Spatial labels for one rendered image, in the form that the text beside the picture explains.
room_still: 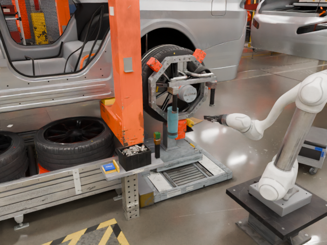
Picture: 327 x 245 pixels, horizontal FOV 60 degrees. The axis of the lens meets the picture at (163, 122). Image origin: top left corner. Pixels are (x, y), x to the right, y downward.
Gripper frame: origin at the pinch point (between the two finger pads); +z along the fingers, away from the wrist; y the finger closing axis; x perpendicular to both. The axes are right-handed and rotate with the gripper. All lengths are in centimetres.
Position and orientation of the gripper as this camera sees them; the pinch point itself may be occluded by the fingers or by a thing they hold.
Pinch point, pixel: (207, 117)
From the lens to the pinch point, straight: 221.3
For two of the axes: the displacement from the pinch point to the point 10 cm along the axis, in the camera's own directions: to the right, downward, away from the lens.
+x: 1.4, 9.7, 1.8
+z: -5.0, -0.9, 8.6
